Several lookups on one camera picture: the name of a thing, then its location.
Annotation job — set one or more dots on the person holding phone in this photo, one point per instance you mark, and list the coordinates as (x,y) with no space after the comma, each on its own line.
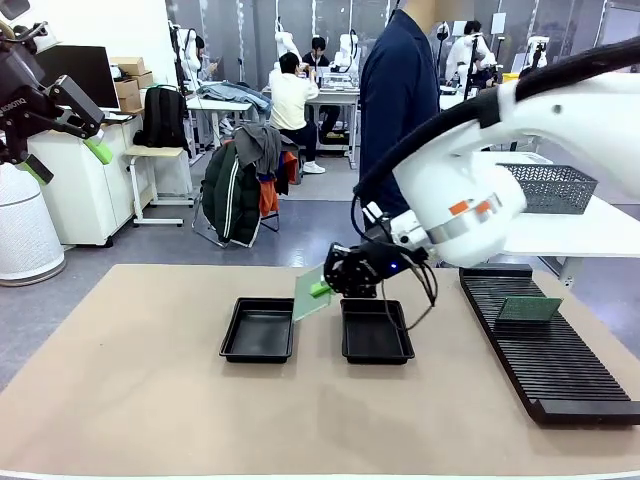
(200,60)

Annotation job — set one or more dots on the black backpack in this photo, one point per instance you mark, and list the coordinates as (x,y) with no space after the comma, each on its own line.
(162,117)

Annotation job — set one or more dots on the person in white coat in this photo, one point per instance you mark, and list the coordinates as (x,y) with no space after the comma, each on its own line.
(472,55)

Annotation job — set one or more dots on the dark green striped jacket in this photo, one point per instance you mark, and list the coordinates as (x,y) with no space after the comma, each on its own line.
(227,195)

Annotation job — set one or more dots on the small white side table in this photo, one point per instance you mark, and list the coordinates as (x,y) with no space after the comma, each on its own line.
(152,151)

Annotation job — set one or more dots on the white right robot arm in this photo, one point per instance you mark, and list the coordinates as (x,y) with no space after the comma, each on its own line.
(550,125)

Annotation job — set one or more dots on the black computer monitor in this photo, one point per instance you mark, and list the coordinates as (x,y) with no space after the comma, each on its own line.
(95,70)

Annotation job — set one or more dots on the green printed circuit board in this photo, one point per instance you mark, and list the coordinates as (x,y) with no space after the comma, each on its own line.
(305,300)
(530,308)

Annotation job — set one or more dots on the white desk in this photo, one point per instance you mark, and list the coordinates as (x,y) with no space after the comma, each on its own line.
(220,106)
(335,95)

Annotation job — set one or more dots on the white cabinet wooden top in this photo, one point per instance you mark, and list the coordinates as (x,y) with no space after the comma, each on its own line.
(80,195)

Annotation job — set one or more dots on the metal folding chair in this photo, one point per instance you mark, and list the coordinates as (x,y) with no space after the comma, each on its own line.
(270,228)

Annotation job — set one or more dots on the yellow plastic bin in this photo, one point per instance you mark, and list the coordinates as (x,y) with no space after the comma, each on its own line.
(510,77)

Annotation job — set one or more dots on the standing person navy jacket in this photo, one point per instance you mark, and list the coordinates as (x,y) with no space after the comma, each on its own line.
(395,100)

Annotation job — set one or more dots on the blue denim garment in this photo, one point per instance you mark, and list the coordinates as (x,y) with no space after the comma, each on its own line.
(235,94)

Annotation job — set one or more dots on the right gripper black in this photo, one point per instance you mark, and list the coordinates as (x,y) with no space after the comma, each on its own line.
(372,267)

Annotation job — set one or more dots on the black plastic ESD tray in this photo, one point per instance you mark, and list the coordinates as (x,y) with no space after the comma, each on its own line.
(257,335)
(377,337)

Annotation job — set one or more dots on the seated person black top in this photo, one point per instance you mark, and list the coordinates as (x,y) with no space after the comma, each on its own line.
(317,50)

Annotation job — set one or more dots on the black slotted board rack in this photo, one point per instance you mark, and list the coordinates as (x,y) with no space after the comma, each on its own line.
(550,360)

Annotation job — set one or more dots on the grey mesh basket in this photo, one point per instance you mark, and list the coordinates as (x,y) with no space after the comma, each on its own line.
(555,190)

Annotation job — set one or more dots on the white cylindrical air purifier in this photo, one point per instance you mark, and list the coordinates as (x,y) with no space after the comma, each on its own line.
(25,235)

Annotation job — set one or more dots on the brown cardboard box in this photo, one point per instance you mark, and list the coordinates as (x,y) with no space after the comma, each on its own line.
(126,88)
(131,103)
(129,66)
(144,80)

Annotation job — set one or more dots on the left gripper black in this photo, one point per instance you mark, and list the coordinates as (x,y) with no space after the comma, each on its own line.
(15,95)

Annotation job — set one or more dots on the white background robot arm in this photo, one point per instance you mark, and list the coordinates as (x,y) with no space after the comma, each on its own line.
(347,50)
(189,50)
(537,50)
(285,42)

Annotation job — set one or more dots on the clear plastic box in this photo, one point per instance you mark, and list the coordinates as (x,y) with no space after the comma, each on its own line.
(337,80)

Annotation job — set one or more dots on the orange garment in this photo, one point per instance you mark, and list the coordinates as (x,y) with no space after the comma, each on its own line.
(269,197)

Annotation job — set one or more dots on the grey hoodie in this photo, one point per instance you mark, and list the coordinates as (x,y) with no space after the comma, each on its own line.
(260,145)

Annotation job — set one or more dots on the seated person cream sweater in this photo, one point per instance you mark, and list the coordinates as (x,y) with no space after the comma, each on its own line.
(290,100)

